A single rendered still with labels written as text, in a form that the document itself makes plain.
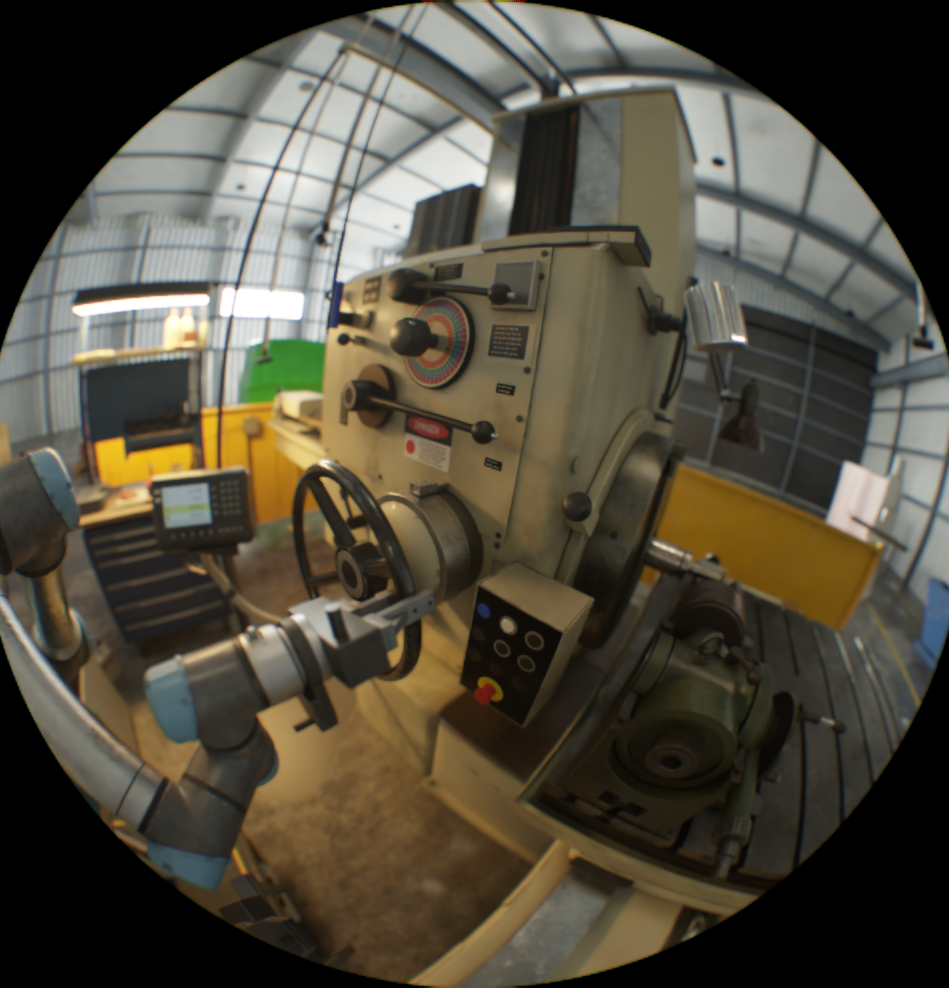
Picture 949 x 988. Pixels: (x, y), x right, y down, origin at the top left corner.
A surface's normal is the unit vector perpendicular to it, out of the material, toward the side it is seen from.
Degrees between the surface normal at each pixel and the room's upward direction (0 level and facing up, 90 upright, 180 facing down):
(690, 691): 21
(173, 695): 32
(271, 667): 45
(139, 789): 37
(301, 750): 0
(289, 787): 0
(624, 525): 62
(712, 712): 2
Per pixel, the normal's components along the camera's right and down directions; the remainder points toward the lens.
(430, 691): 0.14, -0.93
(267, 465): 0.76, 0.33
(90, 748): 0.70, -0.69
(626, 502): -0.44, -0.39
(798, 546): -0.64, 0.18
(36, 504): 1.00, -0.04
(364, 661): 0.76, -0.01
